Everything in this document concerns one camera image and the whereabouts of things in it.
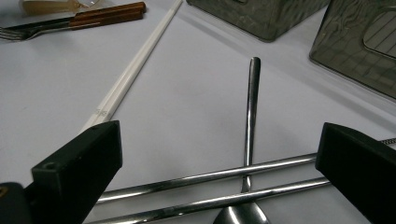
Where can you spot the steel spoon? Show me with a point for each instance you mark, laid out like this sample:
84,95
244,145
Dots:
251,109

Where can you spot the steel chopstick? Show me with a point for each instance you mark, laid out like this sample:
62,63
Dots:
218,201
202,178

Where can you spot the white chopstick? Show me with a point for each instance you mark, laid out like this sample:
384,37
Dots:
132,81
124,81

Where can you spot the smoked clear plastic bin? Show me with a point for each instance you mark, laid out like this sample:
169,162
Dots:
342,56
258,18

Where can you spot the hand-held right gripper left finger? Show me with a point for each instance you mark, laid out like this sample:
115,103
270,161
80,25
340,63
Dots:
77,171

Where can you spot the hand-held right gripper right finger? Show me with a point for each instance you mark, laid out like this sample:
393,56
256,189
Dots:
361,174

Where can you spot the white table mat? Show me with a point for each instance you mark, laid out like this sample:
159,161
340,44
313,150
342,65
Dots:
186,93

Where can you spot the amber translucent spoon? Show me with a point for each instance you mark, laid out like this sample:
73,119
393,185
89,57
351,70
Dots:
46,7

